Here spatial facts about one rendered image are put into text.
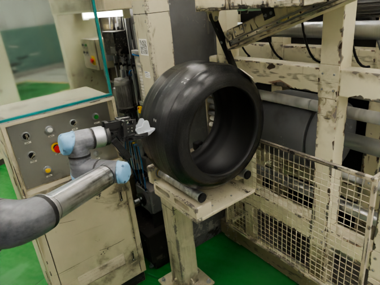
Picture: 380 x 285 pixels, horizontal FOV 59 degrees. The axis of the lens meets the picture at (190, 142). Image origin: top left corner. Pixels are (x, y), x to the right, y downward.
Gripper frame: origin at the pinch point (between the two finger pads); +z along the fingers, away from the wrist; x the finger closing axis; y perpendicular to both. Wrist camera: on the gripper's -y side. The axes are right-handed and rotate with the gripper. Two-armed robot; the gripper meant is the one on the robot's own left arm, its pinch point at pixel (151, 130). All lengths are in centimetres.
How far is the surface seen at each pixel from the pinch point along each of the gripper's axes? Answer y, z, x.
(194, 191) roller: -29.6, 16.4, -6.1
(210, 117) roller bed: -14, 62, 37
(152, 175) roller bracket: -32.1, 13.2, 23.9
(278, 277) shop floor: -115, 86, -5
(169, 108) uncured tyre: 9.6, 4.5, -6.4
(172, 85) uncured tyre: 17.2, 9.8, -0.7
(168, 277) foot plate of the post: -120, 31, 42
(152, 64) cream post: 22.0, 17.7, 27.5
